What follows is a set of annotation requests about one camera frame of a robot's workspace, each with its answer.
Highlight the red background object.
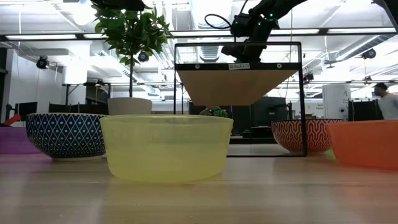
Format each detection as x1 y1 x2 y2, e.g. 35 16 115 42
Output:
2 113 22 127

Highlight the white pillar cabinet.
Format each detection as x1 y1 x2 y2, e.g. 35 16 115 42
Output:
322 83 351 121

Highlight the navy diamond-pattern ceramic bowl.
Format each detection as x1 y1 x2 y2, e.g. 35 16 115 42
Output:
25 112 108 161

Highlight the black computer monitor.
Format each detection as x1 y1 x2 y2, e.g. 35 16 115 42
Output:
14 101 39 121

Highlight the yellow translucent plastic bowl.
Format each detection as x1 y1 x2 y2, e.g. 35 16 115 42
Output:
99 114 234 184

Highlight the black-frame wooden shelf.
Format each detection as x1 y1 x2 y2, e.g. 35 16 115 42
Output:
172 41 308 158

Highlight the orange plastic bowl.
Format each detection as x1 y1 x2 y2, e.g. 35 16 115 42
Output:
325 119 398 171

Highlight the white plant pot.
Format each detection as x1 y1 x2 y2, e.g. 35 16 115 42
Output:
107 97 153 116

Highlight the person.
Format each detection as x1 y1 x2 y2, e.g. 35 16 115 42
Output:
373 82 398 121

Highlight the purple plastic bowl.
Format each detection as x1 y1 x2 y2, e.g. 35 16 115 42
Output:
0 126 43 156

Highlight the small green plant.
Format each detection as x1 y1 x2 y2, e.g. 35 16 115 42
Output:
200 106 230 119

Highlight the black background cabinet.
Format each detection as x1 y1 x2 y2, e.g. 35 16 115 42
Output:
250 96 290 139

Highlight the green leafy potted tree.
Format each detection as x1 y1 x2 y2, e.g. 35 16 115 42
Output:
91 0 174 99

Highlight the red zigzag-pattern ceramic bowl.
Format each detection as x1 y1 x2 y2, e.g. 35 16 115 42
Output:
271 118 345 154

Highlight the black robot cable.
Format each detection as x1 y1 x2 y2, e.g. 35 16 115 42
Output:
204 0 249 43

